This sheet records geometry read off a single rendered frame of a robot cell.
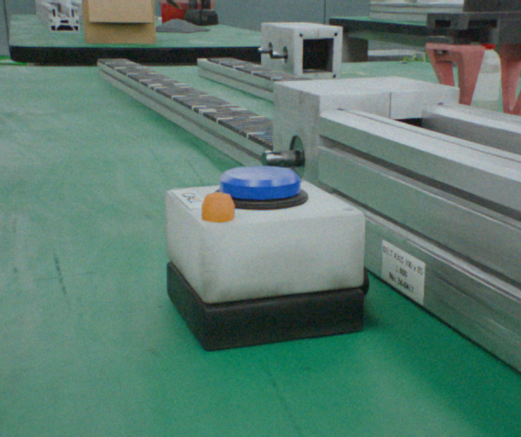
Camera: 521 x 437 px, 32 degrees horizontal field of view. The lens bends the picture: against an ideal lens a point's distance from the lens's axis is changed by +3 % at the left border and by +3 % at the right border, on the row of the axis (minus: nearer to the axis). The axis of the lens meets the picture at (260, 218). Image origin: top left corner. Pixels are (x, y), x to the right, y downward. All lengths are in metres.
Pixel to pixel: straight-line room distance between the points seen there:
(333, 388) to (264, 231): 0.08
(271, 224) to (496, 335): 0.11
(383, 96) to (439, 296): 0.18
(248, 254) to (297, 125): 0.22
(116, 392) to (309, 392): 0.08
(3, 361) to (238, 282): 0.11
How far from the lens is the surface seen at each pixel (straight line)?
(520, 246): 0.38
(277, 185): 0.41
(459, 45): 0.80
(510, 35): 0.80
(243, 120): 0.88
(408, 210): 0.46
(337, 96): 0.57
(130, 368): 0.39
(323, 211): 0.41
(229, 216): 0.39
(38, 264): 0.55
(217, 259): 0.39
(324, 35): 1.57
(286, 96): 0.62
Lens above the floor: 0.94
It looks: 15 degrees down
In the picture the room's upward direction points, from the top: straight up
